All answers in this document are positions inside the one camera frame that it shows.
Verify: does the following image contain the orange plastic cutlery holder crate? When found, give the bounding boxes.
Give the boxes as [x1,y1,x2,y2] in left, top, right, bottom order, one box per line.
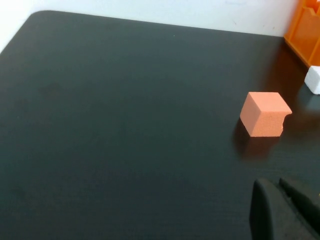
[283,0,320,69]

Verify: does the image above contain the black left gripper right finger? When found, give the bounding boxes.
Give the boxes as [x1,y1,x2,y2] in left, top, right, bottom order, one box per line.
[278,177,320,240]

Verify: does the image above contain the white foam cube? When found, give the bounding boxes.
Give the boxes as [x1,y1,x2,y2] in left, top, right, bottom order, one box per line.
[304,66,320,95]

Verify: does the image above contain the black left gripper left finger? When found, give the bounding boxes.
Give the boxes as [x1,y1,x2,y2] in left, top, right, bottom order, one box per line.
[249,178,310,240]

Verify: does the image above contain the orange foam cube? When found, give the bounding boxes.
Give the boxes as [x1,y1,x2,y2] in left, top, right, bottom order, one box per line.
[239,91,293,138]

